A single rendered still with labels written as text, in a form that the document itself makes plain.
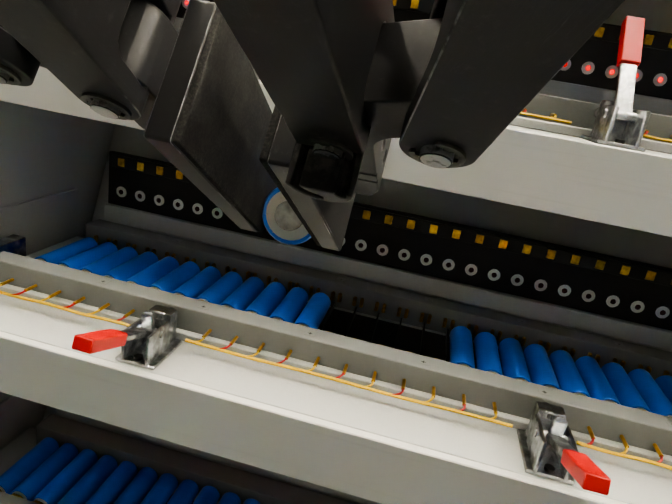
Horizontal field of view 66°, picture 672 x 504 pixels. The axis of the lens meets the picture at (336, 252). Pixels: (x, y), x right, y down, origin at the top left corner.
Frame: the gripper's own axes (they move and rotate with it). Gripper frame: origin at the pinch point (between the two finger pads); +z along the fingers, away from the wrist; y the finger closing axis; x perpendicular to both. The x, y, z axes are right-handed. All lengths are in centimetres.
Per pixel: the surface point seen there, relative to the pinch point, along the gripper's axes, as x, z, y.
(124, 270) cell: 2.4, 28.4, 19.1
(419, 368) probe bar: 4.2, 24.5, -5.8
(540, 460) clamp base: 7.6, 21.0, -13.5
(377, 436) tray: 8.7, 21.1, -4.1
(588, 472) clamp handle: 6.9, 14.9, -13.9
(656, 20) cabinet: -33, 35, -21
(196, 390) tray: 9.0, 20.7, 7.5
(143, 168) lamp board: -7.8, 33.3, 23.4
